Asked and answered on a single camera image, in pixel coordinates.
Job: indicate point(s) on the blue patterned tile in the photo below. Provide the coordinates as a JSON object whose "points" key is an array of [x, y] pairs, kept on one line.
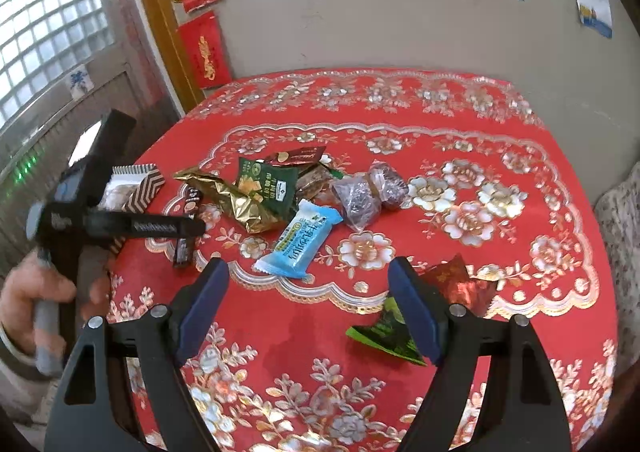
{"points": [[81, 83]]}

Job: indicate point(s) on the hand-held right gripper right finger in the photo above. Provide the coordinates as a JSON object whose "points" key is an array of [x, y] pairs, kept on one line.
{"points": [[417, 307]]}

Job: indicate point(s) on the brown striped snack packet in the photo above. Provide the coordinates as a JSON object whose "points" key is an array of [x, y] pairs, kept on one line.
{"points": [[145, 187]]}

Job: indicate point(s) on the grey floral cloth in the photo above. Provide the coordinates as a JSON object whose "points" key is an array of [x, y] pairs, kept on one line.
{"points": [[620, 232]]}

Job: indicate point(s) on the red foil snack packet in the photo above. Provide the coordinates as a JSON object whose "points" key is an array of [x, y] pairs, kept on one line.
{"points": [[450, 279]]}

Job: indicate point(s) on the dark green snack packet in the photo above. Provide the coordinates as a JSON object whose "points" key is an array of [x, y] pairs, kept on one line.
{"points": [[270, 182]]}

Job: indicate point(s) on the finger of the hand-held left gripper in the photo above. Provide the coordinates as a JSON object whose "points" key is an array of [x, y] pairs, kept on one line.
{"points": [[150, 224]]}

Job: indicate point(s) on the purple snack in clear wrapper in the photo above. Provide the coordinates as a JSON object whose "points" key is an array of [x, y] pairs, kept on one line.
{"points": [[355, 199], [390, 182]]}

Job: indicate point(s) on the person's left hand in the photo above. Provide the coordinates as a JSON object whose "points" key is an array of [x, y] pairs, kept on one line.
{"points": [[30, 292]]}

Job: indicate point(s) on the glass block window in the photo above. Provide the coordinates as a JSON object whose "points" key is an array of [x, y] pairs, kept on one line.
{"points": [[50, 22]]}

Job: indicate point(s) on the brown candy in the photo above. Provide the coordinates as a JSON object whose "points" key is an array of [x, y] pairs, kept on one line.
{"points": [[315, 182]]}

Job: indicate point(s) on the wooden door frame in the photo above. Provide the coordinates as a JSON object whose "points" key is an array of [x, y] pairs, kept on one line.
{"points": [[155, 7]]}

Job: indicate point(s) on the gold snack packet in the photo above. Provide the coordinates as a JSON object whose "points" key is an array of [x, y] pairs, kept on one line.
{"points": [[225, 194]]}

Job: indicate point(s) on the dark brown bar packet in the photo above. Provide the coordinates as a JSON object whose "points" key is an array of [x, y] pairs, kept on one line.
{"points": [[182, 252]]}

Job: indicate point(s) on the bright green foil snack packet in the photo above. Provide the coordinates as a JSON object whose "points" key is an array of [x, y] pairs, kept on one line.
{"points": [[385, 332]]}

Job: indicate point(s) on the red floral tablecloth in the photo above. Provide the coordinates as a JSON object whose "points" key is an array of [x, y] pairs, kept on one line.
{"points": [[310, 322]]}

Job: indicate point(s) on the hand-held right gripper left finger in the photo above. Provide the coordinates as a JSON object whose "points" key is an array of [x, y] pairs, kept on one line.
{"points": [[205, 304]]}

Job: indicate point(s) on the light blue snack packet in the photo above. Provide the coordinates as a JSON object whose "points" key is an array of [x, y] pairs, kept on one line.
{"points": [[300, 242]]}

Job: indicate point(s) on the maroon snack packet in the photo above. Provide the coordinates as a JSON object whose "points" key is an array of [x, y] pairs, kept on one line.
{"points": [[300, 155]]}

